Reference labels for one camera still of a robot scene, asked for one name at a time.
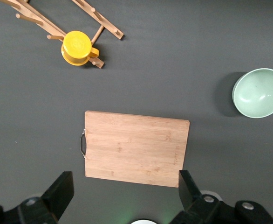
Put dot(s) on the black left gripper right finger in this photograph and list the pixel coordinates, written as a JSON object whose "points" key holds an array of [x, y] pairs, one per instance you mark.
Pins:
{"points": [[190, 191]]}

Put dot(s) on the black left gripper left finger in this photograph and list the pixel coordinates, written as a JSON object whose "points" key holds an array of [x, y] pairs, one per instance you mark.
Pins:
{"points": [[59, 193]]}

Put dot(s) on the light green bowl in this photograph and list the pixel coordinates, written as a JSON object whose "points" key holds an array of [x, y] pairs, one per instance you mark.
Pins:
{"points": [[258, 93]]}

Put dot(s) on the wooden cutting board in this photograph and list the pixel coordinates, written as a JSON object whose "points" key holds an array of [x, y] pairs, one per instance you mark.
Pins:
{"points": [[136, 149]]}

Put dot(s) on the yellow mug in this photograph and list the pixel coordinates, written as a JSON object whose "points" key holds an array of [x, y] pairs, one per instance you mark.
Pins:
{"points": [[77, 46]]}

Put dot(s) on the wooden peg mug rack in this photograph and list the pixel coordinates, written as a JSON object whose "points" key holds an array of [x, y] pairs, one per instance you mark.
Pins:
{"points": [[45, 25]]}

